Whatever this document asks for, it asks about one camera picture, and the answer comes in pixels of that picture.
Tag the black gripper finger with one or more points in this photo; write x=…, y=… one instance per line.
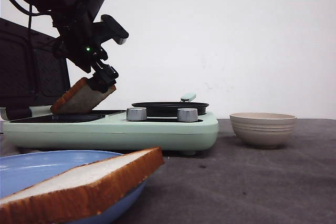
x=104, y=73
x=96, y=84

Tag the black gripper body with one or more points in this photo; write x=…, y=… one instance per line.
x=78, y=37

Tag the bread slice with brown crust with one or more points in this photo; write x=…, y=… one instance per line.
x=80, y=98

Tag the mint green hinged lid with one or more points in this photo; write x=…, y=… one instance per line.
x=31, y=76

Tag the beige ribbed bowl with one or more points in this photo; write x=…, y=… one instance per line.
x=263, y=130

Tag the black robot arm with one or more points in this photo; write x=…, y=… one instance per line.
x=47, y=7

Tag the mint green breakfast maker base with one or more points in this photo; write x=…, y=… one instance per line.
x=110, y=130

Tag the left silver knob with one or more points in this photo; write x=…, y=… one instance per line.
x=136, y=114

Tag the silver knob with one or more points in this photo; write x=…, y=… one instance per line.
x=136, y=114
x=187, y=115

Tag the black round frying pan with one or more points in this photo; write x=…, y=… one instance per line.
x=169, y=108

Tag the right silver knob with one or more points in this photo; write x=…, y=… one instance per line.
x=187, y=115

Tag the blue plate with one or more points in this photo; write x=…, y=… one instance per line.
x=23, y=170

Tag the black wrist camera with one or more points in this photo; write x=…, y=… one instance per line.
x=108, y=28

